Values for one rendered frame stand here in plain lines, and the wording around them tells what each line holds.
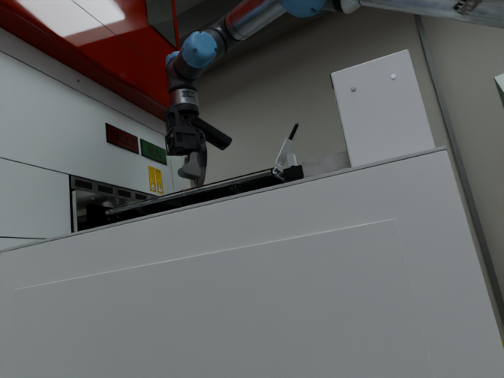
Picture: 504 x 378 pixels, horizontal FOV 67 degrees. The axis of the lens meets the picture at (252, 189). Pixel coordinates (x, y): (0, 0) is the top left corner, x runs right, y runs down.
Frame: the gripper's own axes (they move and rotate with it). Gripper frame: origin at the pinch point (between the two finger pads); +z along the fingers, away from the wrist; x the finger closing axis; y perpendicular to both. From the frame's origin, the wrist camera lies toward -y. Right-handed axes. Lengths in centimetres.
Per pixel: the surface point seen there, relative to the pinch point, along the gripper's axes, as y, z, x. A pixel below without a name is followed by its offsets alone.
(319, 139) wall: -198, -83, -162
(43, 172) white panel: 35.7, 0.0, 10.7
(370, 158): 4, 12, 57
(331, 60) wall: -212, -154, -141
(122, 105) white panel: 16.7, -22.4, -5.2
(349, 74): 4, 1, 56
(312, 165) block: -3.9, 6.6, 37.6
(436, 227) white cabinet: 6, 21, 64
